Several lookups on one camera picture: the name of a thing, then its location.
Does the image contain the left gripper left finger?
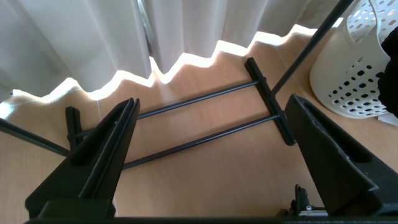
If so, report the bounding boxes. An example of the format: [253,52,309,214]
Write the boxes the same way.
[24,97,141,219]

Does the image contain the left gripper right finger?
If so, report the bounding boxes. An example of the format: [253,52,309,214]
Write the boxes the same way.
[284,93,398,218]

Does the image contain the black shorts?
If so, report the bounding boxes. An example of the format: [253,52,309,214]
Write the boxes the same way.
[377,27,398,118]

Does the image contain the white laundry basket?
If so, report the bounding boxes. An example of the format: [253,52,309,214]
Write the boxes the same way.
[309,0,398,119]

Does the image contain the black clothes rack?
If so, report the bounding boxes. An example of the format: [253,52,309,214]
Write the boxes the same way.
[0,0,355,170]

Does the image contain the beige curtain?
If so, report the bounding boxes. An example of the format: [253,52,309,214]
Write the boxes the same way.
[0,0,346,102]

